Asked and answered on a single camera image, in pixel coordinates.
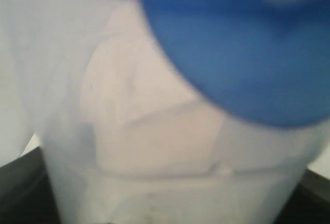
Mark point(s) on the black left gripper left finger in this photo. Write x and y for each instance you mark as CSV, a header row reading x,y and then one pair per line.
x,y
26,195

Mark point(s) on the clear plastic container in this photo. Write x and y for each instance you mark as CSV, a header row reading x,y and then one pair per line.
x,y
127,138

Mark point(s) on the blue container lid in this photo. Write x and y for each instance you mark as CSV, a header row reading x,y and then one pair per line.
x,y
265,61

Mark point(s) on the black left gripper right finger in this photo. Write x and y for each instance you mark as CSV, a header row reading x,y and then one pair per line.
x,y
309,202

